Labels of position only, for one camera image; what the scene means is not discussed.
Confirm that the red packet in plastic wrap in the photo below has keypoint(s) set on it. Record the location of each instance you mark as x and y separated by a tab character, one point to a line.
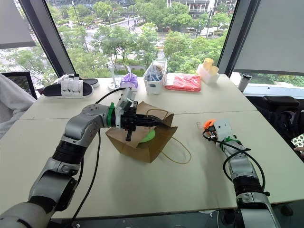
183	82

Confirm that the dark window frame post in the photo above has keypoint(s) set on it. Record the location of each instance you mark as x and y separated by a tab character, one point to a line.
47	35
229	35

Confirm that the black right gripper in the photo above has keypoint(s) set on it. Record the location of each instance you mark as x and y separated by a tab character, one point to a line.
210	133

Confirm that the yellow plastic cup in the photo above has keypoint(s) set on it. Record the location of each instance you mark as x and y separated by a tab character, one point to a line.
208	63
213	70

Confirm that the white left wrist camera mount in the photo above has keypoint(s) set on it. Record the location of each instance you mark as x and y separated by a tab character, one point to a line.
127	99

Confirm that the green left wrist clamp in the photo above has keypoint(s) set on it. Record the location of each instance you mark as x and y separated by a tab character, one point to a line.
110	116

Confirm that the clear plastic bag with items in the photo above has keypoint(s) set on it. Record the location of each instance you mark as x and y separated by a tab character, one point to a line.
155	70

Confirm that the purple plastic bag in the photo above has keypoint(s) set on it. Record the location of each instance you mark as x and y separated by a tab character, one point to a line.
129	82

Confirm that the white tumbler with black lid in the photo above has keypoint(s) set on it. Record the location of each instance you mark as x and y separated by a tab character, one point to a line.
244	82

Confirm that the green plush toy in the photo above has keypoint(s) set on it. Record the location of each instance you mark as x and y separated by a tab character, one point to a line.
148	137

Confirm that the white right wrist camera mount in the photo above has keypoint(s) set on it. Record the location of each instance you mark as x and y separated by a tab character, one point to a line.
223	129

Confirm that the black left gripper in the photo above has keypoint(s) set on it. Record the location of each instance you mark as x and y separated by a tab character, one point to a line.
128	122

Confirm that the white plastic holder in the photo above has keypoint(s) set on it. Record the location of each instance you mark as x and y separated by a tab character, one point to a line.
206	75

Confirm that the black office chair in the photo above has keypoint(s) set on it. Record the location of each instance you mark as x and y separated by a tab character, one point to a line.
280	107

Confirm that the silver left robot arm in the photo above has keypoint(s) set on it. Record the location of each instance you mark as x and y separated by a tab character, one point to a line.
76	128

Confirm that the small clear plastic piece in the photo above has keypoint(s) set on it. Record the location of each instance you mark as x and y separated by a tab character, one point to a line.
198	124

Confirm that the white storage basket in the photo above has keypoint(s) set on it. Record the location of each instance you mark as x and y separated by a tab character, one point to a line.
154	85

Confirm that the grey cloth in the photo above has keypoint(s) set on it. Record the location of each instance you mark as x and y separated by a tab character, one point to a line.
12	104

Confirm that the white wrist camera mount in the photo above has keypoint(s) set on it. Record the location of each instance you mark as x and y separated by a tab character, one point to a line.
127	99
223	129

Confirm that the grey roller blind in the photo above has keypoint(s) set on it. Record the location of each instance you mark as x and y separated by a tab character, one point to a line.
270	35
14	22

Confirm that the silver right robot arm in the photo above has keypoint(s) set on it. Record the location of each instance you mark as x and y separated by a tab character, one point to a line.
244	171

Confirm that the black white slipper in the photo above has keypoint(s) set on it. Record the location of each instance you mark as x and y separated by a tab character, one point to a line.
67	89
91	82

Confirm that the brown paper bag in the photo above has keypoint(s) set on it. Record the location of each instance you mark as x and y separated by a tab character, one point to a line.
142	147

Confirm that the black mesh chair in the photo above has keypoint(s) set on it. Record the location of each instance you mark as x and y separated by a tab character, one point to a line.
21	83

